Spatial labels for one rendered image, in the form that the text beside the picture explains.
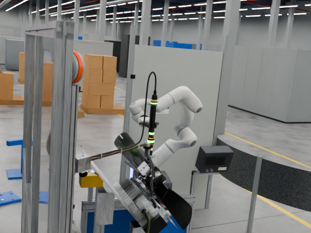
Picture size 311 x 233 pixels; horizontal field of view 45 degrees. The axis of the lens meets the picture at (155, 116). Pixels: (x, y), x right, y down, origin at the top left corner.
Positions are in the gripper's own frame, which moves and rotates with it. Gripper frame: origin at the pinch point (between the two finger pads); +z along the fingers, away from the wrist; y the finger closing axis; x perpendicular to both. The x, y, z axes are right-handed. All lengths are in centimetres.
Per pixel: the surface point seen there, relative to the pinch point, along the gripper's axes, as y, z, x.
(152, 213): 12, 44, -39
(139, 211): 19, 41, -38
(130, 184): 15.7, 14.1, -33.3
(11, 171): 82, -337, -146
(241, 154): -154, -120, -59
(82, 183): 36, -31, -49
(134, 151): 10.8, 2.5, -16.6
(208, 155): -60, -29, -30
